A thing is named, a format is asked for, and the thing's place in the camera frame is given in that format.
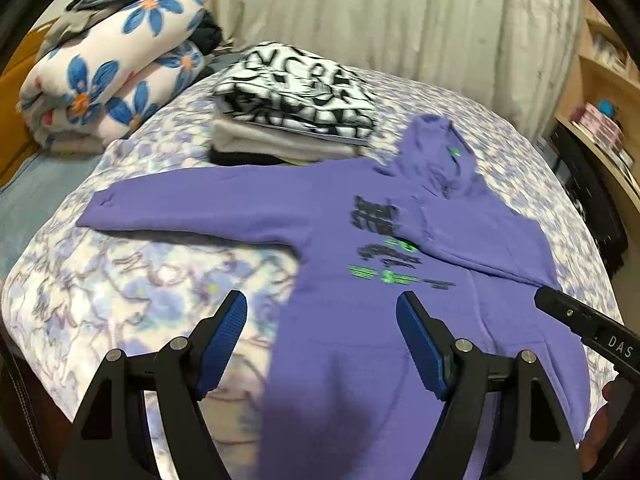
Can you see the light green folded garment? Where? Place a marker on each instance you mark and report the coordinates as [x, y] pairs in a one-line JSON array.
[[300, 161]]

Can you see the orange headboard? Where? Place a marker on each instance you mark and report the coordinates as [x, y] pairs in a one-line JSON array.
[[20, 60]]

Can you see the black bag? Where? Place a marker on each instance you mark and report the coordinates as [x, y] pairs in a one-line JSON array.
[[590, 200]]

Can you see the stack of pink boxes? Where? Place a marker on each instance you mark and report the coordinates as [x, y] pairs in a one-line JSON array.
[[597, 125]]

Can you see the white curtain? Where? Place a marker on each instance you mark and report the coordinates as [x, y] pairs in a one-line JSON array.
[[400, 20]]

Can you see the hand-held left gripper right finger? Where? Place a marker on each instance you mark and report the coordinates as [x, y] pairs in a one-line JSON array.
[[417, 335]]

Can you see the wooden shelf unit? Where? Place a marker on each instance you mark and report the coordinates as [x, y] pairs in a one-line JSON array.
[[600, 80]]

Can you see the dark cloth pile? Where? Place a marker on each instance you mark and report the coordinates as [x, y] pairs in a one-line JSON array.
[[207, 35]]

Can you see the light blue bed sheet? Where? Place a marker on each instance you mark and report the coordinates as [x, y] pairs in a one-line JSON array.
[[40, 195]]

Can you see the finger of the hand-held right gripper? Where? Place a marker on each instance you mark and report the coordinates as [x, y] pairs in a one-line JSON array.
[[590, 322]]

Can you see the cream folded garment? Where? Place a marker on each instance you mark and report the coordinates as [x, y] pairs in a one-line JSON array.
[[260, 140]]

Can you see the folded blue floral blanket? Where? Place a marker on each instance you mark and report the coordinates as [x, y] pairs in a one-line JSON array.
[[125, 60]]

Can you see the person's right hand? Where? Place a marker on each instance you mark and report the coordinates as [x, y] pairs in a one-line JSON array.
[[610, 410]]

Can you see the purple hoodie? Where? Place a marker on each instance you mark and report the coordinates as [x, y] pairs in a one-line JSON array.
[[325, 240]]

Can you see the grey folded clothes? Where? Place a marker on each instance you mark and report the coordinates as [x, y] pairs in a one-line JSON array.
[[75, 25]]

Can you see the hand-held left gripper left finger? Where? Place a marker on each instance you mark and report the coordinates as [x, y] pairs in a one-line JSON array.
[[227, 330]]

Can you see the black white printed folded garment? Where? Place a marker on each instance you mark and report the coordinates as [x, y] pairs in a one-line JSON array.
[[300, 90]]

